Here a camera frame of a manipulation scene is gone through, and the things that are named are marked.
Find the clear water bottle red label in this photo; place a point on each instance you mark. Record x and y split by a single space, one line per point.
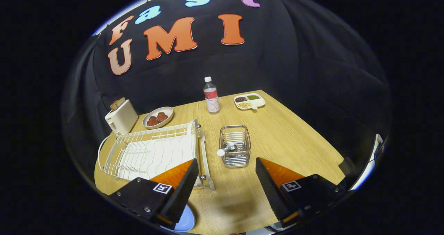
211 99

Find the white divided dish with beans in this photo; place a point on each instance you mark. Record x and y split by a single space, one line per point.
258 102

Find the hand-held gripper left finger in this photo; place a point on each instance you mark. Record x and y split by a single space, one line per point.
182 193

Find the metal spoon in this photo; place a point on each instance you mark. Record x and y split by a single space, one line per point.
221 153

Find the black backdrop cloth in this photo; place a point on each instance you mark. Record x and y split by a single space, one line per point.
277 54

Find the blue plate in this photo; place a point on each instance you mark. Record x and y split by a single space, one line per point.
185 221

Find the cream toaster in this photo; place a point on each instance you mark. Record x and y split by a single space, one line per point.
123 118

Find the red meat piece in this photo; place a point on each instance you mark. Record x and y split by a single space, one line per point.
152 121
162 117

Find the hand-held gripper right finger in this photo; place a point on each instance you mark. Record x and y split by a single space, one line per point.
272 193

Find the toast slice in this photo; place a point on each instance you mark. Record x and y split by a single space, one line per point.
121 101
114 106

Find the white dish rack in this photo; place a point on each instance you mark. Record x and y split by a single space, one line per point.
156 151

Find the beige plate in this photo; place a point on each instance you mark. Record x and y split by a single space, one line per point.
166 110

